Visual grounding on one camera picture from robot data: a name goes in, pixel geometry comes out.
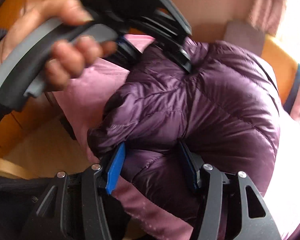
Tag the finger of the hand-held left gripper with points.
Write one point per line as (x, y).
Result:
(172, 45)
(177, 10)

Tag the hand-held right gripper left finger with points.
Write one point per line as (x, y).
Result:
(116, 165)

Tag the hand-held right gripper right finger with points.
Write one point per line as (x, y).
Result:
(190, 165)

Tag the purple puffer jacket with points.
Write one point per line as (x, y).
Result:
(202, 100)

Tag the person's left hand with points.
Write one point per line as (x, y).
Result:
(47, 7)

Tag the grey headboard panel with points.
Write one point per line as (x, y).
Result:
(245, 37)

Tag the pink bed sheet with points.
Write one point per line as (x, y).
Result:
(90, 85)

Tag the pale pink curtain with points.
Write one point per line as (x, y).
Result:
(267, 5)

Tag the yellow headboard panel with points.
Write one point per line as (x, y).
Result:
(280, 65)

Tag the bright window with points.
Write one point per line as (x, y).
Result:
(297, 22)

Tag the blue headboard panel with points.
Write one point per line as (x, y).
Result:
(295, 87)

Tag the curved wooden rail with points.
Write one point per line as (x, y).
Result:
(5, 167)

